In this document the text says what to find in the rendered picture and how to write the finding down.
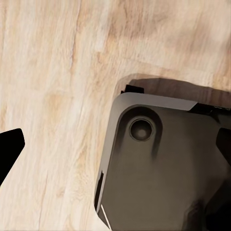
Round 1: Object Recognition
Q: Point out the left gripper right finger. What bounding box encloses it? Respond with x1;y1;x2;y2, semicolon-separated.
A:
216;128;231;167

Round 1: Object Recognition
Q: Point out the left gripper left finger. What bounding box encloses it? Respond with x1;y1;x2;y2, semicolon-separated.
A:
0;128;25;186

